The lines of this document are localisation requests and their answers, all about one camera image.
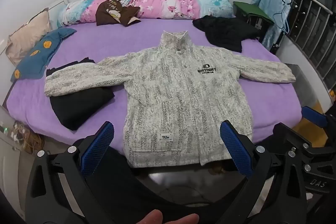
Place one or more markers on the white cabinet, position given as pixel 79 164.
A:
pixel 10 161

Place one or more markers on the brown printed cloth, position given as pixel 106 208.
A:
pixel 107 14

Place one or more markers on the person's left hand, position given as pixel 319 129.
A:
pixel 157 217

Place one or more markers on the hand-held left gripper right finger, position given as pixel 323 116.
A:
pixel 236 150

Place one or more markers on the folded black clothes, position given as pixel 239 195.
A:
pixel 76 106

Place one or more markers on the crumpled black garment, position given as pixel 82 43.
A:
pixel 223 30

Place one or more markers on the beige pillow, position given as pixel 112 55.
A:
pixel 26 32

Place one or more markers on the purple bed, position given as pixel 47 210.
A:
pixel 105 40

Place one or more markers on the white grey fleece jacket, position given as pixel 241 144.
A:
pixel 170 95

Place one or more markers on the blue pillow with orange spots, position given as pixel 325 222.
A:
pixel 39 56

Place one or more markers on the green fabric box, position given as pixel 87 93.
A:
pixel 249 7

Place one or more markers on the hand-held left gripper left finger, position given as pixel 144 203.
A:
pixel 97 150

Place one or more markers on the brown tangled bundle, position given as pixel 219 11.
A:
pixel 27 137

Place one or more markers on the white headboard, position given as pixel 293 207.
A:
pixel 56 7

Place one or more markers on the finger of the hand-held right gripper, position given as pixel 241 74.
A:
pixel 288 134
pixel 313 115

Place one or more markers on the pink blue floral quilt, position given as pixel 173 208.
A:
pixel 162 3

